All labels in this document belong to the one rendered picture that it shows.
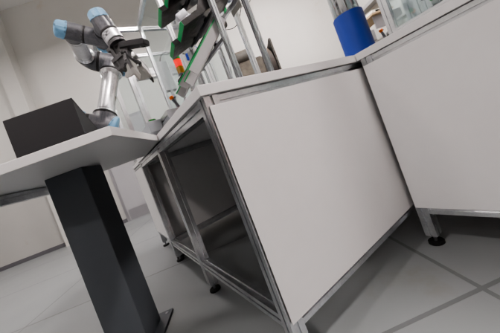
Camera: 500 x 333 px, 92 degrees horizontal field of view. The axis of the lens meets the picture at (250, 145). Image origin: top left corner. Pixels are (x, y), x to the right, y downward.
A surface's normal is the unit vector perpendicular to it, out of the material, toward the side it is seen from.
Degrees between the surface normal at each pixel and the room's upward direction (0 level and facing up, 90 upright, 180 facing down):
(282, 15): 90
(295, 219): 90
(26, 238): 90
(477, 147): 90
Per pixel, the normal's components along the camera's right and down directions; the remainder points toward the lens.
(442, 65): -0.79, 0.31
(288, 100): 0.50, -0.18
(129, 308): 0.08, -0.02
